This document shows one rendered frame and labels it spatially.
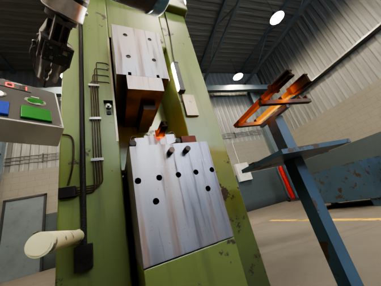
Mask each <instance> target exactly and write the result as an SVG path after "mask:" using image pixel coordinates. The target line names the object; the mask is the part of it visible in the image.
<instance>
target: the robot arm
mask: <svg viewBox="0 0 381 286"><path fill-rule="evenodd" d="M113 1H115V2H118V3H121V4H123V5H125V6H129V7H131V8H133V9H136V10H139V11H142V12H144V13H145V14H150V15H153V16H161V15H162V14H163V13H164V12H165V10H166V8H167V6H168V4H169V1H170V0H113ZM41 2H42V3H43V4H45V5H46V6H45V10H44V12H45V13H47V14H48V15H50V16H51V17H53V19H51V18H47V19H46V20H45V22H44V23H43V25H42V26H41V27H40V29H39V33H37V36H38V38H37V40H32V45H31V47H30V50H29V53H30V57H31V60H32V63H33V68H34V71H35V74H36V78H37V80H38V82H39V84H40V85H41V87H44V88H47V87H49V86H51V85H52V84H54V83H57V81H58V79H59V77H60V76H61V74H62V73H63V72H64V71H66V70H67V69H69V68H70V64H71V61H72V58H73V54H74V49H73V47H72V46H71V45H70V44H69V43H68V42H67V41H68V38H69V35H70V31H71V30H72V29H73V28H75V29H77V27H78V23H79V24H83V22H84V18H85V17H84V16H88V13H87V12H86V11H87V8H88V5H89V2H90V0H41ZM48 62H51V65H50V66H51V71H50V72H49V73H48V78H47V79H46V80H45V79H44V75H45V68H46V67H47V66H48Z"/></svg>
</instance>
